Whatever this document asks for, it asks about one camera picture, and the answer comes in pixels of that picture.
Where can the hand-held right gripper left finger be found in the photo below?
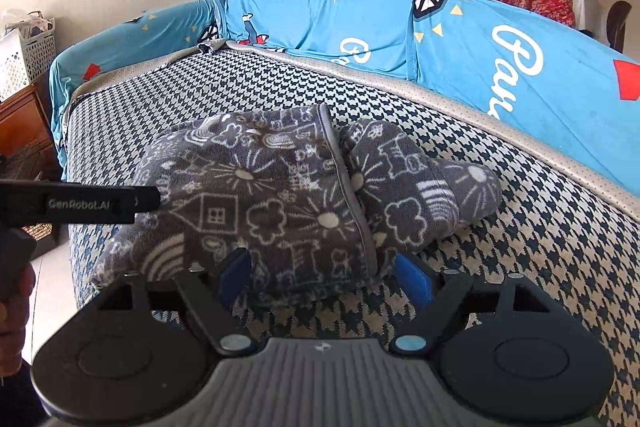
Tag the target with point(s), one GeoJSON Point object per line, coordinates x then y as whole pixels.
{"type": "Point", "coordinates": [235, 277]}

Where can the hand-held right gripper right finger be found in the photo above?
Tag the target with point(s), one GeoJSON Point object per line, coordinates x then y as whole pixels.
{"type": "Point", "coordinates": [417, 282]}

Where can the grey doodle-print fleece jacket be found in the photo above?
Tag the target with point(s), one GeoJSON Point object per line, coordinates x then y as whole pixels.
{"type": "Point", "coordinates": [280, 207]}

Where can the person's left hand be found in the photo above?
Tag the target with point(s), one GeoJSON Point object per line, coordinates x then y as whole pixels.
{"type": "Point", "coordinates": [15, 337]}

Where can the brown wooden cabinet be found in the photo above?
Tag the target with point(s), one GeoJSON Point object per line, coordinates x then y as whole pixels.
{"type": "Point", "coordinates": [25, 117]}

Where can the houndstooth sofa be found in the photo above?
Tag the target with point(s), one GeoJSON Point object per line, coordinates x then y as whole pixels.
{"type": "Point", "coordinates": [525, 257]}

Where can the small pale plastic basket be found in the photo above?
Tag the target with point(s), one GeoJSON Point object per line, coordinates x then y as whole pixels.
{"type": "Point", "coordinates": [42, 49]}

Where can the blue printed sheet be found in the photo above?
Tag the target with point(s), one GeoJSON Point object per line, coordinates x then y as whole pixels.
{"type": "Point", "coordinates": [475, 57]}

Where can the table with white cloth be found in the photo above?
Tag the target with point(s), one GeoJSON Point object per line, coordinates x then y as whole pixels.
{"type": "Point", "coordinates": [587, 9]}

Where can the dark wooden chair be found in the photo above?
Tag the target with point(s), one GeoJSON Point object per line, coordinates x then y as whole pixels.
{"type": "Point", "coordinates": [619, 24]}

